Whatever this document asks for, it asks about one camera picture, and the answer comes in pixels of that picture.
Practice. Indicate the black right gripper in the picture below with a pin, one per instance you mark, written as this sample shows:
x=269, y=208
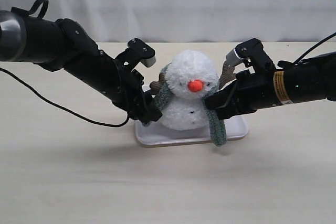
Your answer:
x=250, y=91

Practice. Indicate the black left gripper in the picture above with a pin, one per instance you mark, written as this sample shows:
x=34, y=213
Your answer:
x=127, y=94

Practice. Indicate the green knitted scarf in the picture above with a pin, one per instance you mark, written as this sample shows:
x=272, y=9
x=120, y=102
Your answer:
x=218, y=129

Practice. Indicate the white plush snowman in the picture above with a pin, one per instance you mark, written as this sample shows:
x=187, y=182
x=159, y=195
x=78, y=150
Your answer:
x=188, y=65

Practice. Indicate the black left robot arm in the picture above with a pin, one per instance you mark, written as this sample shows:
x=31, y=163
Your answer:
x=64, y=44

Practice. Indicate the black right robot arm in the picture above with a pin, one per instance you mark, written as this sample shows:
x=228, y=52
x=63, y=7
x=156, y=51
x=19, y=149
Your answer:
x=304, y=80

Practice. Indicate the white square tray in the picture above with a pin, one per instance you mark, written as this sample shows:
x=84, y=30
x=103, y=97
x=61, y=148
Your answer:
x=183, y=137

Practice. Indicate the white backdrop curtain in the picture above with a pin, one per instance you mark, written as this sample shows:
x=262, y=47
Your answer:
x=195, y=20

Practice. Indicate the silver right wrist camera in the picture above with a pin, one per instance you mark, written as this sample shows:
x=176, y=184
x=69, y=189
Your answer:
x=235, y=57

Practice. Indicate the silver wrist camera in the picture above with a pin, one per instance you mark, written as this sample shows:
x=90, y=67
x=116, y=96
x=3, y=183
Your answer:
x=137, y=52
x=235, y=57

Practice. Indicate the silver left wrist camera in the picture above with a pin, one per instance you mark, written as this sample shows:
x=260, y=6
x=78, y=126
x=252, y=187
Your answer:
x=137, y=52

